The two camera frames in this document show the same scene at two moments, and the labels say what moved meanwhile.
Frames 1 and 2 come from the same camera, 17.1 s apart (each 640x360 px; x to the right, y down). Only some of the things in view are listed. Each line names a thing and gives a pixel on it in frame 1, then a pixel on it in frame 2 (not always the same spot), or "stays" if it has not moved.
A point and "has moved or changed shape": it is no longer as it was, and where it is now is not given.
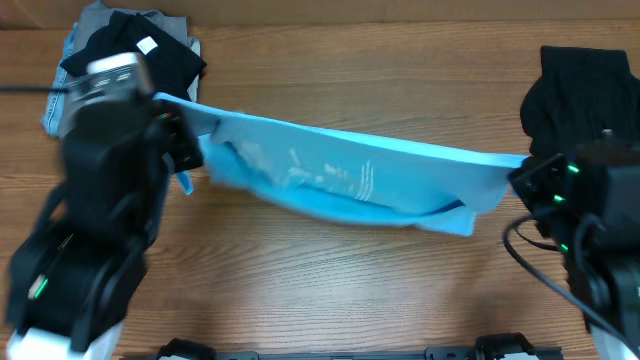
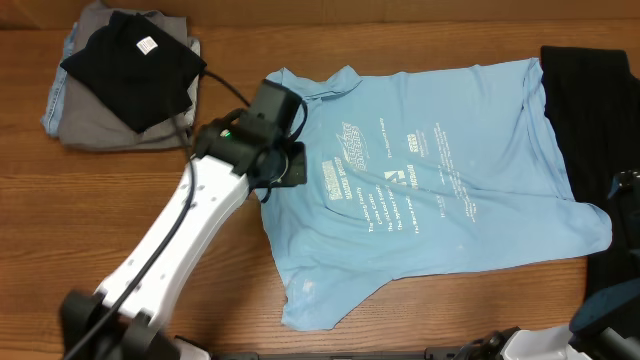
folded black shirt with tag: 171,64 stays
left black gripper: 179,129 → 298,173
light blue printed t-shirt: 344,174 has moved or changed shape
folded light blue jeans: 52,113 stays
